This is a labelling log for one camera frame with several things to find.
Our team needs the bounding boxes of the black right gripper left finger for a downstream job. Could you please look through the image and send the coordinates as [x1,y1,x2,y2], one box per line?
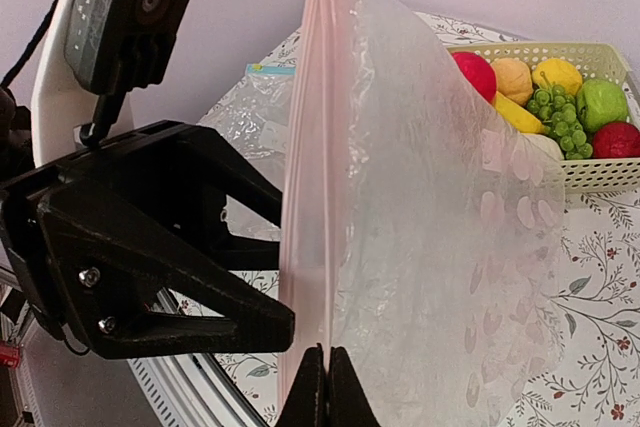
[276,344,326,427]

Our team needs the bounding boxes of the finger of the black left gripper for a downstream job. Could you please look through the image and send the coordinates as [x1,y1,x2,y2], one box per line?
[37,191,295,359]
[56,121,282,270]

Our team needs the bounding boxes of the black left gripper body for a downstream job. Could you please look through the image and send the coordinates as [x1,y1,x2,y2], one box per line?
[1,156,100,352]

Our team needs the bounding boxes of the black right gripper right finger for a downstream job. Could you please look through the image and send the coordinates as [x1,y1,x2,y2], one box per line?
[327,347,380,427]

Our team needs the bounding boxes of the pink zip top bag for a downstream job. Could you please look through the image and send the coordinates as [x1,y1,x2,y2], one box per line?
[279,0,565,426]

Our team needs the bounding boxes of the red toy apple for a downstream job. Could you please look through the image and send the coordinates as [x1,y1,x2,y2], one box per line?
[452,52,497,103]

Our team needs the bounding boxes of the clear plastic bag with label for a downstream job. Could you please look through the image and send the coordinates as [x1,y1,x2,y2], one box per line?
[197,62,301,243]

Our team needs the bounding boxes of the floral table mat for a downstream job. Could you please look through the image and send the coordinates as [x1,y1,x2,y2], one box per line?
[211,12,639,426]

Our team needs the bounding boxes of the yellow toy banana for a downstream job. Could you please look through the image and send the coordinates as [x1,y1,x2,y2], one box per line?
[493,92,547,135]

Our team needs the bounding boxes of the orange toy fruit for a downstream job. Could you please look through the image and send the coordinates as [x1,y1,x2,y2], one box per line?
[491,58,533,106]

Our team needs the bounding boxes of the green toy grapes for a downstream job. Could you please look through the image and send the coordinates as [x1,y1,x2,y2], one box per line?
[526,85,593,160]

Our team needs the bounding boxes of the dark red toy fruit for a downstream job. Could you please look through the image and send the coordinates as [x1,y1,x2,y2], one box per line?
[592,122,640,159]

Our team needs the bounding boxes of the yellow toy lemon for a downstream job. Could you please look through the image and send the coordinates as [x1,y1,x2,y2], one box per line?
[532,58,583,95]

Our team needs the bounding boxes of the green toy pepper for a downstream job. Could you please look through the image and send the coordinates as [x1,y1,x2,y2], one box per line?
[576,79,628,134]

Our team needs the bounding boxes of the beige plastic basket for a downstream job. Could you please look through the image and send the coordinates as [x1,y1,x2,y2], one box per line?
[450,42,639,192]

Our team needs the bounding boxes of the aluminium front rail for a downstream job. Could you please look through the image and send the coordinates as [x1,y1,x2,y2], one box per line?
[128,354,279,426]

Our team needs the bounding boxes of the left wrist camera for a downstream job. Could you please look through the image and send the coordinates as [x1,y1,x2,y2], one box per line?
[29,0,202,168]

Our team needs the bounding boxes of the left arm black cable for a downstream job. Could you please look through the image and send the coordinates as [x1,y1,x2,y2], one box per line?
[0,0,89,91]

